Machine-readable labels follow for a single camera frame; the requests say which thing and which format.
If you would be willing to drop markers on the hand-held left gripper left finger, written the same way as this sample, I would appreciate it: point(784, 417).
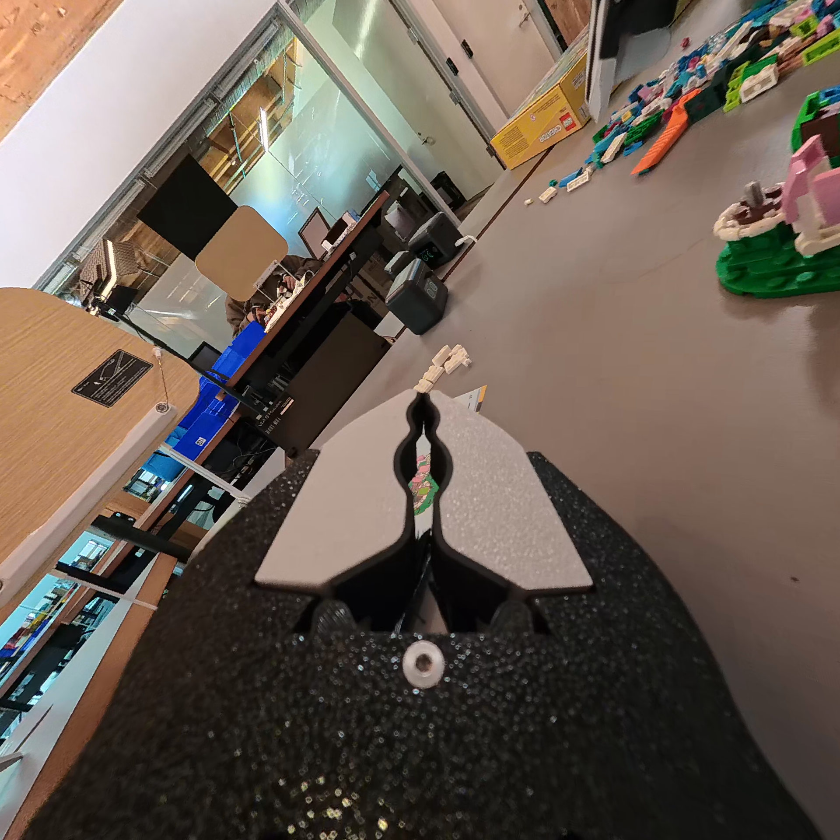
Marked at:
point(341, 505)

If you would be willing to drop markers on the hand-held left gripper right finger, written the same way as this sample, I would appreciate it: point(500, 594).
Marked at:
point(505, 512)

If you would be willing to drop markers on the pile of lego bricks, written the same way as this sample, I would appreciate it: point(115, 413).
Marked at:
point(754, 72)

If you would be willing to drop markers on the white lego assembly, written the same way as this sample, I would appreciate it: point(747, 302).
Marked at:
point(453, 359)

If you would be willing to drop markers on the single white lego brick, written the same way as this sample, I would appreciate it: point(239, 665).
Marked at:
point(548, 193)

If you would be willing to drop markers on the lego flower build green base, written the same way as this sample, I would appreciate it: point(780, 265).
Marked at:
point(768, 262)

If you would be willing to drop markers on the green brown lego build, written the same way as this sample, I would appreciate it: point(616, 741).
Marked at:
point(814, 108)

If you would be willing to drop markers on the instruction booklet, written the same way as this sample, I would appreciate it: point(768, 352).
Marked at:
point(474, 397)

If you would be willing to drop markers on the black desk cabinet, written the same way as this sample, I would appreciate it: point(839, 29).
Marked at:
point(328, 380)

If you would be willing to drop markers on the blue storage bins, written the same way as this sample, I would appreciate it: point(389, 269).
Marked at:
point(223, 387)

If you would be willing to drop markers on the black desk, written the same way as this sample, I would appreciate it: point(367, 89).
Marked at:
point(315, 289)

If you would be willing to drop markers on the grey power station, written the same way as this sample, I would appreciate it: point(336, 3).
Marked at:
point(413, 298)

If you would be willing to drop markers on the small monitor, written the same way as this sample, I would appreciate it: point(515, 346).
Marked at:
point(313, 228)

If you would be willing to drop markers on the wooden tabletop panel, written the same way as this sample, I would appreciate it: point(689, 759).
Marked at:
point(59, 459)

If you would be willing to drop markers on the black power station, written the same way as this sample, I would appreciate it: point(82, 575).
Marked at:
point(433, 233)

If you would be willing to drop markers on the yellow cardboard box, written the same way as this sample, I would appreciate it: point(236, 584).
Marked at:
point(538, 124)

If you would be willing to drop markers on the orange brick separator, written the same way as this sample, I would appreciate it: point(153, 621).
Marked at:
point(666, 134)

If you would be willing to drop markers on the white folded board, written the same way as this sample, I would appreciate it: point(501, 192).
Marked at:
point(630, 59)

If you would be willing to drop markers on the black wall panel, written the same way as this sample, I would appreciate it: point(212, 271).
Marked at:
point(187, 203)

